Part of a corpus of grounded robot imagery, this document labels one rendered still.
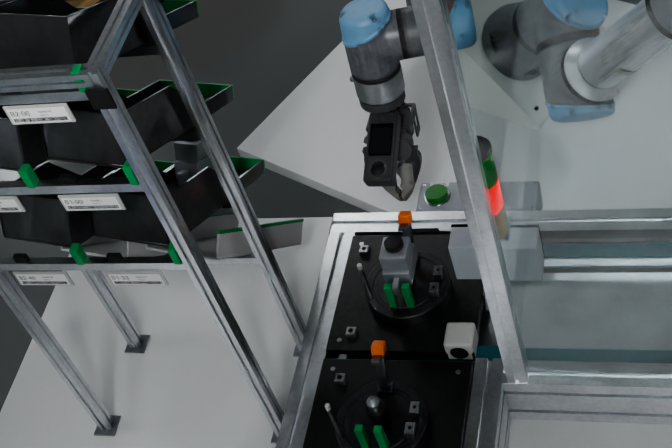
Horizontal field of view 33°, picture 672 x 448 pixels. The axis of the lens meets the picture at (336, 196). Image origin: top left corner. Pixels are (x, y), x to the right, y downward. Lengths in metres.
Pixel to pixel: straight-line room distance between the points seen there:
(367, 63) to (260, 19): 2.53
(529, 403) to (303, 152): 0.79
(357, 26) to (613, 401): 0.67
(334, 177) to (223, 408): 0.54
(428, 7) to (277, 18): 2.95
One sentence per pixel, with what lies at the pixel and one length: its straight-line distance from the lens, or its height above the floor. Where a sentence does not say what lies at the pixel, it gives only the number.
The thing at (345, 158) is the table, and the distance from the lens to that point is 2.29.
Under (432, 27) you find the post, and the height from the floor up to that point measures 1.64.
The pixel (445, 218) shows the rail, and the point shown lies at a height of 0.96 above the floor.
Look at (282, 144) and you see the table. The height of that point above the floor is 0.86.
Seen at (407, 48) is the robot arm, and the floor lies 1.37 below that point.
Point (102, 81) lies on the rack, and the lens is 1.36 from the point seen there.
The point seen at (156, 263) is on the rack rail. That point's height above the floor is 1.31.
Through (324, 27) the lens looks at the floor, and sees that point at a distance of 4.06.
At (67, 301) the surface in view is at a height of 0.86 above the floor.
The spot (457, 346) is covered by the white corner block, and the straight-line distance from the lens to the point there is 1.78.
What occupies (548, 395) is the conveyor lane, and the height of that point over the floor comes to 0.93.
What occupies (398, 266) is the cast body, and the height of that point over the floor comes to 1.07.
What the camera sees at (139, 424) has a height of 0.86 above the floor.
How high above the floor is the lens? 2.42
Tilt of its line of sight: 45 degrees down
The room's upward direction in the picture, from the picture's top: 20 degrees counter-clockwise
